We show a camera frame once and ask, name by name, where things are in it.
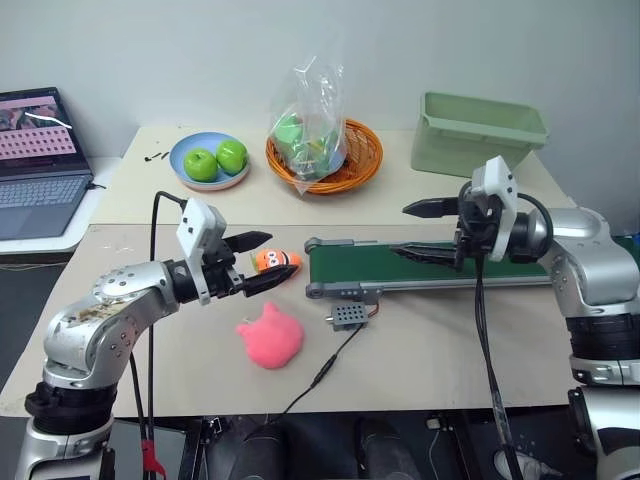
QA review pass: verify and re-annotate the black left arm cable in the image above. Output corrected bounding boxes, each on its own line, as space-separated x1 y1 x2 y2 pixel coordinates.
128 191 187 480

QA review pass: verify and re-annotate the clear plastic bag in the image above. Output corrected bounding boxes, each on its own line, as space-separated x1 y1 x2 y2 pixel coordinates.
266 54 348 197

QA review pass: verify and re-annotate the black cable with inline connector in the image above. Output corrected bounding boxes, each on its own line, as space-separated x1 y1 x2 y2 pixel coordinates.
249 303 384 431

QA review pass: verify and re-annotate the blue plate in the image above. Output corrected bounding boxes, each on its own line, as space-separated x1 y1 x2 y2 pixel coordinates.
169 131 252 192

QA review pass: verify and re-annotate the orange plush toy with face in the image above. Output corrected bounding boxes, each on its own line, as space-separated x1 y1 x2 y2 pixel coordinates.
248 249 304 275

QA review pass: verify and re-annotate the grey laptop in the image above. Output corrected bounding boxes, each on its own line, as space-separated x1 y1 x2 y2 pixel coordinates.
0 87 96 242

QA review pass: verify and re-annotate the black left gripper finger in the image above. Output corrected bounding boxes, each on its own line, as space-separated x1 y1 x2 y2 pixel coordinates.
241 265 301 299
224 230 274 254

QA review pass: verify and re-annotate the pink plush toy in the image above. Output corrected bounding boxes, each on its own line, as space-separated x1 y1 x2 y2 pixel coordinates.
235 301 305 371

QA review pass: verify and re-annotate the green plastic bin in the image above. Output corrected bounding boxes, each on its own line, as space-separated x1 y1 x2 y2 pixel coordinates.
410 90 550 180

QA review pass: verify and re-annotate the dark rounded shape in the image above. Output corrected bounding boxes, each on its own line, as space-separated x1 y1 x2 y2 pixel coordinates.
352 417 424 480
207 414 306 480

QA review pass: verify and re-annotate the green conveyor belt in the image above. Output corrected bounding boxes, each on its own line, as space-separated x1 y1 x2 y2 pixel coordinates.
303 235 640 300

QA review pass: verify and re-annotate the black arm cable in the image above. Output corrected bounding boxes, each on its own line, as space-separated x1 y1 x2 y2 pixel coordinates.
128 191 187 480
469 192 554 480

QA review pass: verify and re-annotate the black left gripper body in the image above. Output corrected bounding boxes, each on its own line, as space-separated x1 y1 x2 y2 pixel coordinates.
201 236 247 300

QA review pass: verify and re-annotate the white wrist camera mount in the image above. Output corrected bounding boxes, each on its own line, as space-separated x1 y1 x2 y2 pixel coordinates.
176 197 226 306
471 155 522 263

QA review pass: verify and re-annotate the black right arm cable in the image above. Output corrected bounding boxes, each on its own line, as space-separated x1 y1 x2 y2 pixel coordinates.
469 192 554 480

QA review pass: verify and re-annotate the small grey control box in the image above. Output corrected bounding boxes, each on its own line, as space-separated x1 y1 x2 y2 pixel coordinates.
327 301 369 332

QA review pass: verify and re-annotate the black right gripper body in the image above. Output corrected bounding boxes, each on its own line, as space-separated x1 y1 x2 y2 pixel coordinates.
452 180 503 263

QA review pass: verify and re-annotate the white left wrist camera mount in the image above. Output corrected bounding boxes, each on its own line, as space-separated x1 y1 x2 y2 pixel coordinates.
176 197 226 306

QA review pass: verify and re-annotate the green apple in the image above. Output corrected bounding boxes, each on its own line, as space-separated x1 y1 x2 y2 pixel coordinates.
183 148 219 183
215 139 249 177

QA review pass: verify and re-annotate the white side table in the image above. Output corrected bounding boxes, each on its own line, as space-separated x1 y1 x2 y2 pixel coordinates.
0 156 125 257

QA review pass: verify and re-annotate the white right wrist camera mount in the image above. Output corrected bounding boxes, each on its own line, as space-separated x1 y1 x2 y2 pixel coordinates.
471 155 522 263

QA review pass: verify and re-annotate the orange woven basket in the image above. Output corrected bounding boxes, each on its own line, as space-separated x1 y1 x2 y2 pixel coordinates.
264 118 385 195

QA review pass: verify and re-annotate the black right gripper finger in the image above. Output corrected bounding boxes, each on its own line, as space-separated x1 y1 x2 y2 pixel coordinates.
402 196 460 220
388 239 465 273

